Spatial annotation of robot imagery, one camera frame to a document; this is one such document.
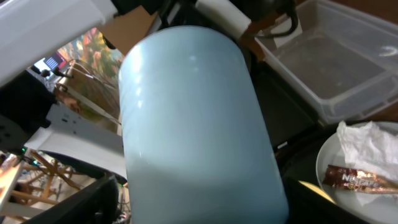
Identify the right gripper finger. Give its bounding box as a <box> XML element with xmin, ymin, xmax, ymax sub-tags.
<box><xmin>24</xmin><ymin>174</ymin><xmax>119</xmax><ymax>224</ymax></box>

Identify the blue cup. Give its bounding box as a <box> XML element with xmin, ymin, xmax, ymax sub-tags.
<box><xmin>119</xmin><ymin>26</ymin><xmax>289</xmax><ymax>224</ymax></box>

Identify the brown coffee sachet wrapper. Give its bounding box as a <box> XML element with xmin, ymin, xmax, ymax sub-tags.
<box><xmin>322</xmin><ymin>165</ymin><xmax>397</xmax><ymax>194</ymax></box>

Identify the white napkin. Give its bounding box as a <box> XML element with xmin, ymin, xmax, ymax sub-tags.
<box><xmin>336</xmin><ymin>121</ymin><xmax>397</xmax><ymax>181</ymax></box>

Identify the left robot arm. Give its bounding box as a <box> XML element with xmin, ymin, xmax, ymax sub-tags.
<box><xmin>1</xmin><ymin>1</ymin><xmax>118</xmax><ymax>152</ymax></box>

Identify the grey plate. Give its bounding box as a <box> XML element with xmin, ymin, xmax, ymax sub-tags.
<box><xmin>316</xmin><ymin>122</ymin><xmax>397</xmax><ymax>223</ymax></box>

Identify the clear plastic bin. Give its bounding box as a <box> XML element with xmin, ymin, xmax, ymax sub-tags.
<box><xmin>258</xmin><ymin>1</ymin><xmax>397</xmax><ymax>124</ymax></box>

